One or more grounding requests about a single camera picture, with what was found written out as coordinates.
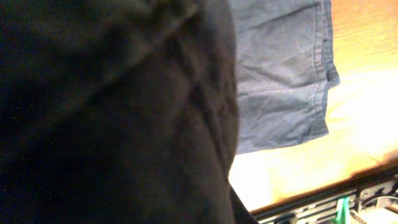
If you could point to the navy blue shorts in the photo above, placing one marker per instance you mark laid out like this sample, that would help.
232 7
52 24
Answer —
133 111

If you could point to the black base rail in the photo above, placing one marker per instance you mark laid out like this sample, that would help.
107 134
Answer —
367 197

